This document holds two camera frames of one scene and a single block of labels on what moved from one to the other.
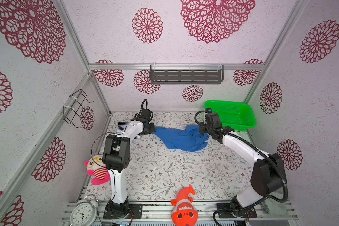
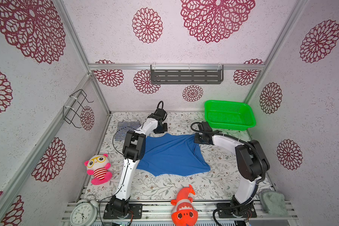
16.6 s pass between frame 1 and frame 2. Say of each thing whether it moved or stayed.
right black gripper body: moved
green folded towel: stayed
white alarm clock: stayed
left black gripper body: moved
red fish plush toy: stayed
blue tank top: moved
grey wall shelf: stayed
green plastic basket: stayed
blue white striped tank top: stayed
